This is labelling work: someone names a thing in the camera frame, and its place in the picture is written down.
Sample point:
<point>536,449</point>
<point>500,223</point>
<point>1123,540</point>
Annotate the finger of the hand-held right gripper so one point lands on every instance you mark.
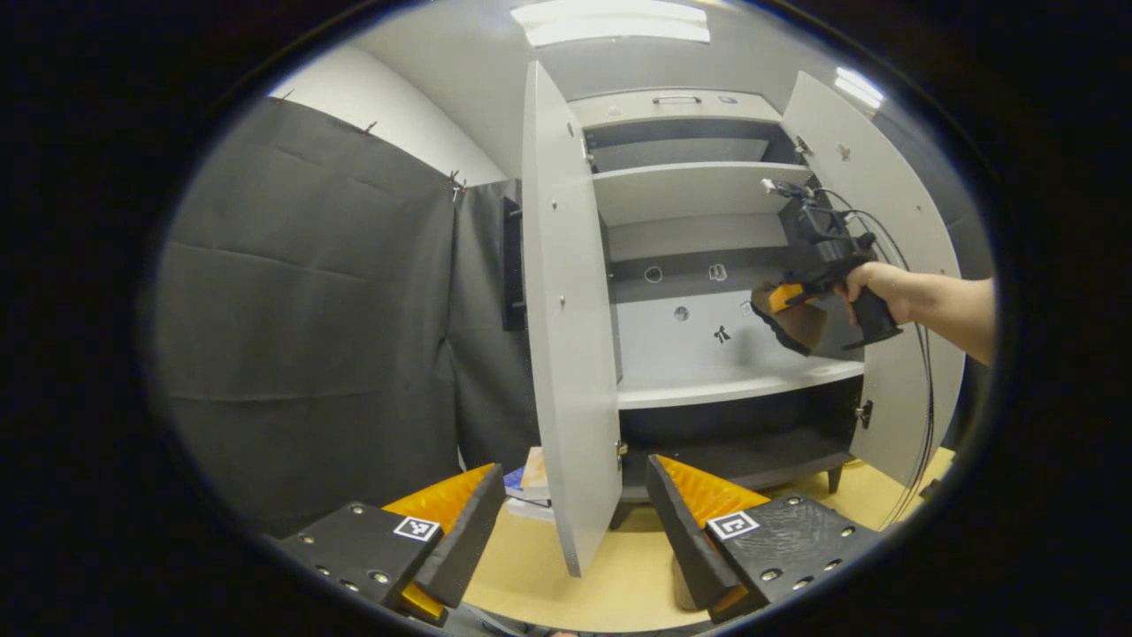
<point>783,296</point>

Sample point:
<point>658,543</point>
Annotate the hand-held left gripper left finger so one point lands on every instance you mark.
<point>469,540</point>

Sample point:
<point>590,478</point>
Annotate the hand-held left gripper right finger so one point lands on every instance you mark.
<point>685,540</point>

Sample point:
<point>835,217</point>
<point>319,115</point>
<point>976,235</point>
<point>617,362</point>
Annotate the grey shoe cabinet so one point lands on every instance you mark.
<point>734,385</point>

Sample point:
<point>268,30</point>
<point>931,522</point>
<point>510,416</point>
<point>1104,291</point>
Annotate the grey cabinet door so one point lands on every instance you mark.
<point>893,425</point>
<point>566,336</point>

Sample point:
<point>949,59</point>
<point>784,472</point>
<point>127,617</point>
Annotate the grey cabinet drawer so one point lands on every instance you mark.
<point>637,111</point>

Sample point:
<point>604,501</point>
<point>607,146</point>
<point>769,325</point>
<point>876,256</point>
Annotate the stack of books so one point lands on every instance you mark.
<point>535,473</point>

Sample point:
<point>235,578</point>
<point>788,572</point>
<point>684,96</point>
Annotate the ceiling light panel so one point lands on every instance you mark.
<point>610,22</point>
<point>860,87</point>

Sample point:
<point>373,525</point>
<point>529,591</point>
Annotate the black backdrop cloth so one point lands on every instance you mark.
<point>301,310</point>

